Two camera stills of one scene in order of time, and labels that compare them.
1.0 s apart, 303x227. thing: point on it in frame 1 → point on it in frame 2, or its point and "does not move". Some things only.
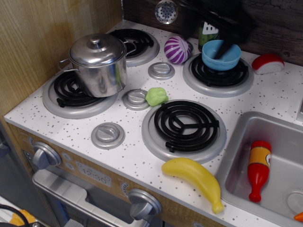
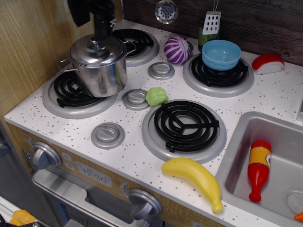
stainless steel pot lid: x=97 y=49 does not move
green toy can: x=203 y=38 does not move
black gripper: x=235 y=17 → x=103 y=11
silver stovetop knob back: x=161 y=71 does not move
